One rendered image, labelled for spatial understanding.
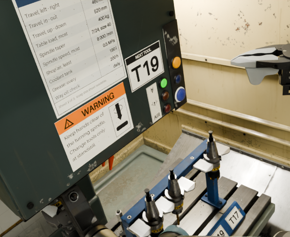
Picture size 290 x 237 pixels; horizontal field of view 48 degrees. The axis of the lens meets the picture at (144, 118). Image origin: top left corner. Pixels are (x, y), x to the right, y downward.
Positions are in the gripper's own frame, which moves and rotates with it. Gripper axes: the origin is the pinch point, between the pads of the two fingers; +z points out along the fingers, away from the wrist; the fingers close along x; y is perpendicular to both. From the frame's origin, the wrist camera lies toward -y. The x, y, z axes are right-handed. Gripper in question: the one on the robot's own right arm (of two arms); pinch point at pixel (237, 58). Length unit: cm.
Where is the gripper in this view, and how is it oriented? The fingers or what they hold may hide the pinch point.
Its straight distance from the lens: 70.3
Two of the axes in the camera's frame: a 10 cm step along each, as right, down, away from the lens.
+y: 1.7, 8.3, 5.3
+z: -9.6, 0.2, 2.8
